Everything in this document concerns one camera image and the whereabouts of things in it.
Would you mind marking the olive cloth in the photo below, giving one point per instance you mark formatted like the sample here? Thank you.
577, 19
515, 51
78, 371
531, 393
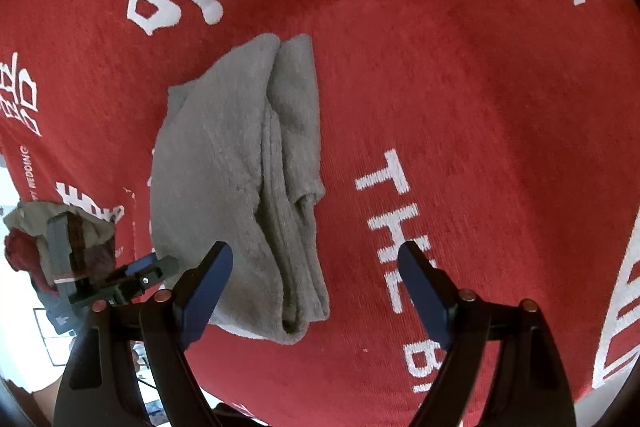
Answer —
30, 213

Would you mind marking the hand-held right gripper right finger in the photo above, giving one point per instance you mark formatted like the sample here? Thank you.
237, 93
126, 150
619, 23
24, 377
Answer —
425, 292

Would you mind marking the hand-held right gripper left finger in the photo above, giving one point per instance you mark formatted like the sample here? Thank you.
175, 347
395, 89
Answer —
205, 294

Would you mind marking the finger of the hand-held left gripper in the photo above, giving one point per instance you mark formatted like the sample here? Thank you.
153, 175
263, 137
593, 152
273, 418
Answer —
142, 264
135, 288

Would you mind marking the red printed blanket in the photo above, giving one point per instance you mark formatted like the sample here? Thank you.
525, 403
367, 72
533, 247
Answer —
450, 82

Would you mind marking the dark red cloth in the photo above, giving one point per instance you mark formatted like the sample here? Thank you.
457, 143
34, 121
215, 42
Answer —
20, 249

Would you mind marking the grey knit sweater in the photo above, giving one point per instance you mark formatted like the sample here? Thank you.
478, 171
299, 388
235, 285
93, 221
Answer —
215, 157

